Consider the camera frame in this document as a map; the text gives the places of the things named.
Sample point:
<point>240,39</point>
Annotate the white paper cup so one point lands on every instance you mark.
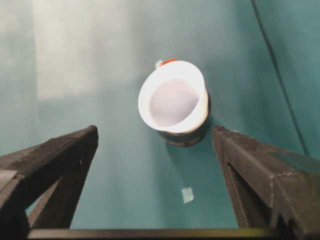
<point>172,100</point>

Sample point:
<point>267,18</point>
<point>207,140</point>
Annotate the blue-green table cloth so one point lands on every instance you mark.
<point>112,175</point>

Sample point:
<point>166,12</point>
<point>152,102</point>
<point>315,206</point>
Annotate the small square white scrap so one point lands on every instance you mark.
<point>187,195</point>

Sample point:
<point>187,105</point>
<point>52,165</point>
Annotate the small rounded white scrap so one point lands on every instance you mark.
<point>158,64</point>

